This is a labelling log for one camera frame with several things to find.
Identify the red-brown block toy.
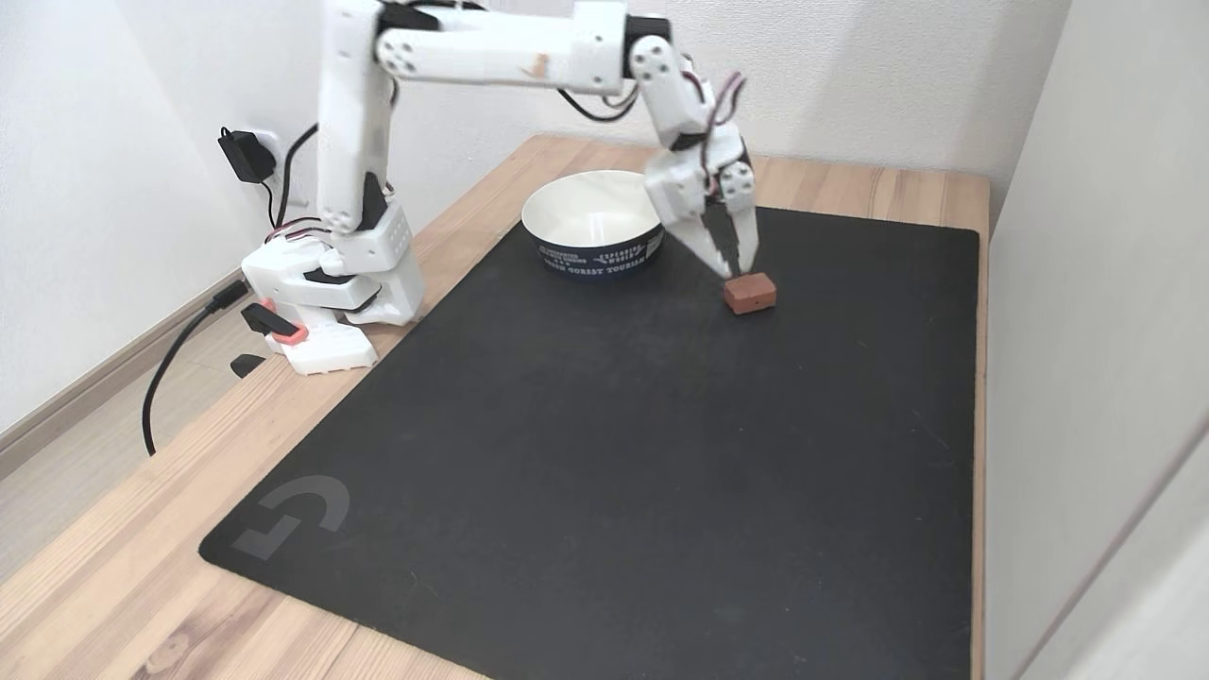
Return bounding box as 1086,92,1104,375
723,272,778,315

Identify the white paper bowl navy band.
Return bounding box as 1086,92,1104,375
521,170,668,281

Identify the black desk mat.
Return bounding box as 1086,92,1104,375
198,196,980,680

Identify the black and orange table clamp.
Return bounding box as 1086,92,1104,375
230,297,308,379

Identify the black power adapter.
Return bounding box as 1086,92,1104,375
218,127,278,186

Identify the white wall outlet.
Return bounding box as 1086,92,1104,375
250,127,315,211

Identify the thick black cable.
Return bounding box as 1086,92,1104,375
142,280,251,456

